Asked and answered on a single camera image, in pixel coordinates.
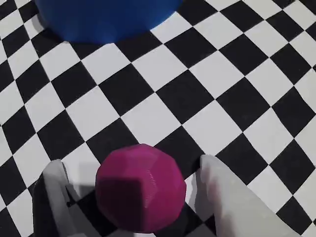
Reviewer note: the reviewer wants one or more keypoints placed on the black white checkered mat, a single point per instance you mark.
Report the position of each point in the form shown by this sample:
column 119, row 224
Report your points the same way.
column 172, row 98

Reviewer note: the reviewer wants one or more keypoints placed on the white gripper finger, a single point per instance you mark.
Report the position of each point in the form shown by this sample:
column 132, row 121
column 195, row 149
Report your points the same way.
column 59, row 187
column 229, row 197

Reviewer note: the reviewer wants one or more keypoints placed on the blue round box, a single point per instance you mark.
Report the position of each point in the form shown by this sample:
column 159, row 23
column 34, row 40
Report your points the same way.
column 106, row 19

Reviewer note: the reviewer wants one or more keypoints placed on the pink faceted ball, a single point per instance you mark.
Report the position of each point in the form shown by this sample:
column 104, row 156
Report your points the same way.
column 140, row 187

